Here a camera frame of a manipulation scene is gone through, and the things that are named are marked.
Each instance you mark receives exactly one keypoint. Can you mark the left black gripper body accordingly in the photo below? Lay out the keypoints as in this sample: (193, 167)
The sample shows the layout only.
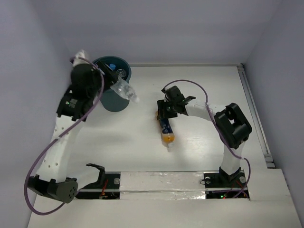
(107, 72)

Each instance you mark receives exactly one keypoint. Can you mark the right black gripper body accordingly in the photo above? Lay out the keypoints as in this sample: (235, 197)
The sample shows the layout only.
(170, 105)

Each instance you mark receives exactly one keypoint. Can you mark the clear bottle blue label cap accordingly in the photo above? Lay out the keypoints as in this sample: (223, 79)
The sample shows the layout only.
(112, 66)

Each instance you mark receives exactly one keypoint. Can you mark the small clear bottle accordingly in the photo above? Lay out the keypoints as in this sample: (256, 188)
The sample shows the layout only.
(121, 73)

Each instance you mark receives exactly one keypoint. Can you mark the orange juice bottle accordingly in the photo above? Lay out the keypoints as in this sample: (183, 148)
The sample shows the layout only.
(166, 132)

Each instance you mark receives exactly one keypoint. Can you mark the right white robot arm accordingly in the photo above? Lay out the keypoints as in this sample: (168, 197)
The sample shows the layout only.
(229, 121)

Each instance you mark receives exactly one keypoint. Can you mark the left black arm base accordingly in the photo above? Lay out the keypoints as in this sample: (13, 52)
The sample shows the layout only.
(107, 186)

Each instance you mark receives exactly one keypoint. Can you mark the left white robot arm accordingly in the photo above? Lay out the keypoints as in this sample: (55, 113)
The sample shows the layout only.
(51, 179)

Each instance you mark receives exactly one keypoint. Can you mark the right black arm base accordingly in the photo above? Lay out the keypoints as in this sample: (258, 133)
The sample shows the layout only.
(219, 185)

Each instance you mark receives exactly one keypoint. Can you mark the dark green plastic bin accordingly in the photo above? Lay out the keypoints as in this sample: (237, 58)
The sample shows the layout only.
(110, 100)

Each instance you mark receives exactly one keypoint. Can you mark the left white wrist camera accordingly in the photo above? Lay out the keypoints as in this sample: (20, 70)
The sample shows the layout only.
(81, 57)

